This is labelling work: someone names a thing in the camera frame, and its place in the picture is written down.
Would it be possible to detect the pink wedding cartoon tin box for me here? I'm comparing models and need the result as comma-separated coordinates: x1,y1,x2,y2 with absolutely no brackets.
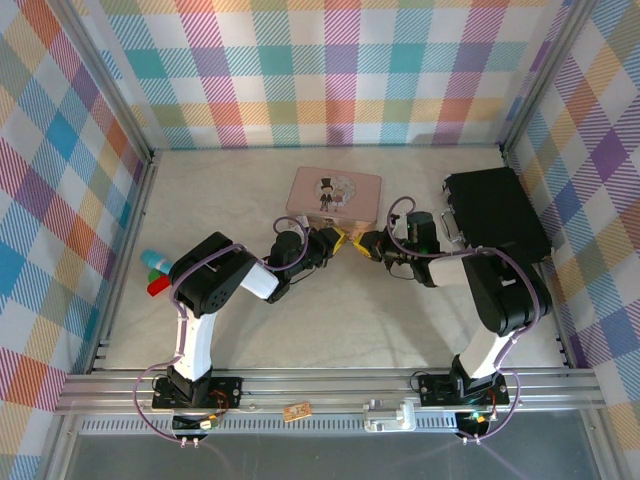
284,166,385,236

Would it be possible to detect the black ribbed carrying case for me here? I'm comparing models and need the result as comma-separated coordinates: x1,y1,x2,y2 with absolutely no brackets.
440,167,555,264

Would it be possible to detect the teal bottle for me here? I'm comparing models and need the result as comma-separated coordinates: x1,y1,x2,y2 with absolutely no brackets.
140,249,174,274

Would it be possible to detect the colourful plaid backdrop cloth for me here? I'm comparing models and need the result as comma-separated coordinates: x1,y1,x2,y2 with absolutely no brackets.
0,0,640,459

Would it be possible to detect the black connector plate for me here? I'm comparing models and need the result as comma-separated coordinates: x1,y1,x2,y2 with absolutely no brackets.
454,410,491,434

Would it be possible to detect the chrome case handle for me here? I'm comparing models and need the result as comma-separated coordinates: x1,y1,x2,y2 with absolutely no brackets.
439,208,464,245

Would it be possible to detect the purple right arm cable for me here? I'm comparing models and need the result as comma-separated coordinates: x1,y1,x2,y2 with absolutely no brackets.
387,196,544,444

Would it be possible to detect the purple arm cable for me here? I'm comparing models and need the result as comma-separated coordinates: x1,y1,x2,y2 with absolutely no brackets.
134,215,311,441
387,196,544,444

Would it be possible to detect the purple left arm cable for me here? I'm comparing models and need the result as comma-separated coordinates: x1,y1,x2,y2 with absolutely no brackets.
134,215,311,441

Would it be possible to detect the aluminium profile frame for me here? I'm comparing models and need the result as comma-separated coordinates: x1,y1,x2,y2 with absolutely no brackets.
49,0,640,480

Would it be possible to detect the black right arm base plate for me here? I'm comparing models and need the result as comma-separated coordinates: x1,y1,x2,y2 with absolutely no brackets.
418,372,510,407

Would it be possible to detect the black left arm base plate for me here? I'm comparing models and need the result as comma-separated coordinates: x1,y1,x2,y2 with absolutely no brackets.
152,374,245,409

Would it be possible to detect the silver metal bracket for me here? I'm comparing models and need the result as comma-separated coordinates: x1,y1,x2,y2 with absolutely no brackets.
363,399,416,434

